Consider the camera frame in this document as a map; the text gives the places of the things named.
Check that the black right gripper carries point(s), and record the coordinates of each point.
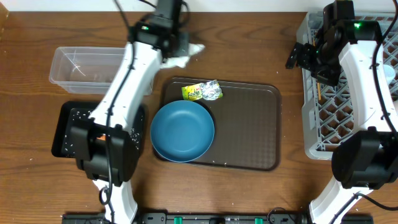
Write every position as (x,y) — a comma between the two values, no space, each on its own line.
(331,76)

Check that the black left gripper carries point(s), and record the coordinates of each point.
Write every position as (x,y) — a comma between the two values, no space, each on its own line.
(181,46)

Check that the wooden chopstick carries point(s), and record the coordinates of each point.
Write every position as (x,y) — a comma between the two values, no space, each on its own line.
(318,84)

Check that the white tissue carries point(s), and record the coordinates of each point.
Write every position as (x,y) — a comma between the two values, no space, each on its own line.
(182,61)

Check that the yellow snack wrapper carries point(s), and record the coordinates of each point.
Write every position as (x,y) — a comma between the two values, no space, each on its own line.
(208,91)

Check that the dark blue plate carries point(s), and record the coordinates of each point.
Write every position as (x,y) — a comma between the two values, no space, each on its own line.
(182,131)

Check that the pile of white rice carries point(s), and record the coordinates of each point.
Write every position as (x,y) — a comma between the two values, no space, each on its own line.
(62,144)

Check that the orange carrot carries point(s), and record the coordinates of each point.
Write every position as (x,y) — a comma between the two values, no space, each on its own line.
(103,137)

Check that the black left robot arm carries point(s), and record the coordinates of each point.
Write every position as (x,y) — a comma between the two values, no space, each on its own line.
(103,145)

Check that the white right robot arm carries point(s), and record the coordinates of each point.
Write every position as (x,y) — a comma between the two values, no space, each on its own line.
(368,159)

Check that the grey dishwasher rack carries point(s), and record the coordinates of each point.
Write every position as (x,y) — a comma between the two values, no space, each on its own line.
(323,118)

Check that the brown serving tray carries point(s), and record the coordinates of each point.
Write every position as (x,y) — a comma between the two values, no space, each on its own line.
(247,124)

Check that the clear plastic bin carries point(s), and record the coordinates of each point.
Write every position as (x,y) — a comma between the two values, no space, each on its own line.
(86,70)

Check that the light blue cup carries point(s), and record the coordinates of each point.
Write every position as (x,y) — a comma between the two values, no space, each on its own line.
(390,73)

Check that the black plastic bin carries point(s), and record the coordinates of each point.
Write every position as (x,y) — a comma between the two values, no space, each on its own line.
(85,104)

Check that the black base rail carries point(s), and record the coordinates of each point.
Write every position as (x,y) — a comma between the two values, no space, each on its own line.
(163,218)

